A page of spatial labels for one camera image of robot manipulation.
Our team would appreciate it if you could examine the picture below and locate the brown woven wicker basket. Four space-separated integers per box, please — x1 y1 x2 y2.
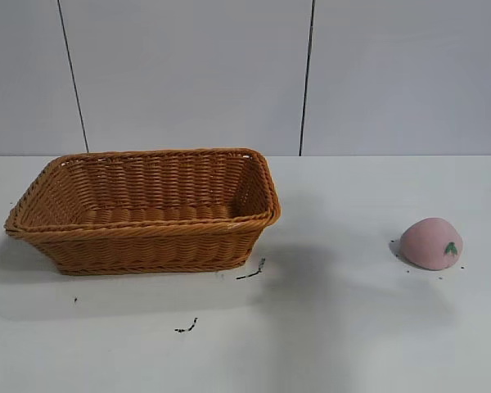
4 147 282 276

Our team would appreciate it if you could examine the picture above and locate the pink toy peach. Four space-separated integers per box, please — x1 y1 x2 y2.
399 217 464 272

